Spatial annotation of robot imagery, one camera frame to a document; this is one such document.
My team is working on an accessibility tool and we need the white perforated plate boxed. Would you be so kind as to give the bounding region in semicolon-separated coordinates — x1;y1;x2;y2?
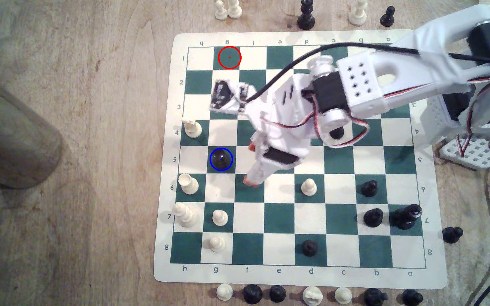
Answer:
438;135;490;171

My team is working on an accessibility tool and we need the white chess rook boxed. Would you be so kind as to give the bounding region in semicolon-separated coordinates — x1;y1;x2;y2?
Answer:
178;173;199;195
303;286;323;306

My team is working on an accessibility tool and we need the round wooden post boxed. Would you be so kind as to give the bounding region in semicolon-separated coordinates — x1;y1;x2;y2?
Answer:
0;64;64;190

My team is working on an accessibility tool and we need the tall white chess piece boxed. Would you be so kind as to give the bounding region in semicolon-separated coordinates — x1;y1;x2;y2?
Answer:
348;0;368;25
227;0;243;19
173;202;200;228

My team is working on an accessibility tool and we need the tall black chess piece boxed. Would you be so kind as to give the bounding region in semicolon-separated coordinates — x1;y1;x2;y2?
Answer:
392;204;423;230
364;288;389;306
402;289;423;306
297;0;316;30

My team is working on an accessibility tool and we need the green and white chess mat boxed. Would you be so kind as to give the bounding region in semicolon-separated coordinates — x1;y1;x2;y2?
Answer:
153;29;448;290

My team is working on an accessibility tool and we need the white gripper with motor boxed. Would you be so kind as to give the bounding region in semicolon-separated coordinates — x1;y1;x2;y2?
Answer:
243;73;318;188

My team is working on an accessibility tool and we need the black camera cable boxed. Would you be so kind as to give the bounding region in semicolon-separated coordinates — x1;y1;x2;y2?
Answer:
243;42;490;103

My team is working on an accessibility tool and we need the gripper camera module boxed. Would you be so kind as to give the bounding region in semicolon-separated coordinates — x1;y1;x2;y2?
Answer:
211;80;257;114

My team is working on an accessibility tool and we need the red white black servo wire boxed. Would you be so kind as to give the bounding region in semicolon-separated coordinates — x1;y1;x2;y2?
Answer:
377;78;490;158
266;112;371;147

